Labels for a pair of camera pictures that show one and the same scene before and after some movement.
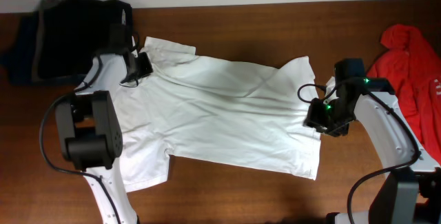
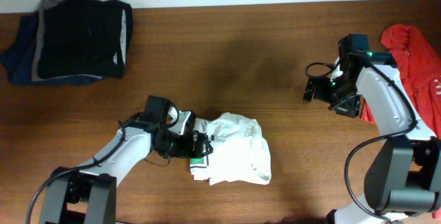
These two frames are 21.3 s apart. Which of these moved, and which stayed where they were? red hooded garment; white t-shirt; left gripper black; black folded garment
Moved: left gripper black; white t-shirt
Stayed: red hooded garment; black folded garment
